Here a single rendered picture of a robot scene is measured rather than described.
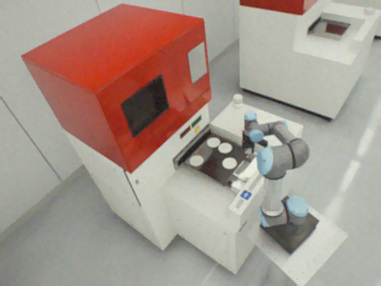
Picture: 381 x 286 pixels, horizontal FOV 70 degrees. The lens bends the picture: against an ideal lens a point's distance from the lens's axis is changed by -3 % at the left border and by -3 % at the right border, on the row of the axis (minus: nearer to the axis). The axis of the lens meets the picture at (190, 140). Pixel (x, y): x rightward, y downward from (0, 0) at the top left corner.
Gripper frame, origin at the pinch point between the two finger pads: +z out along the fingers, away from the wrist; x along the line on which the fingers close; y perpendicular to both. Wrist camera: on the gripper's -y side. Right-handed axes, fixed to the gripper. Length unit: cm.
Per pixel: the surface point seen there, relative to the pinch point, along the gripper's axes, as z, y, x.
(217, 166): 11.8, 24.8, 2.5
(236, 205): 7.0, 8.3, 36.3
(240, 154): 11.9, 9.4, -10.0
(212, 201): 20.2, 26.0, 26.4
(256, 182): 6.9, -2.8, 18.2
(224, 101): 98, 44, -185
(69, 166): 78, 203, -39
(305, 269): 22, -32, 65
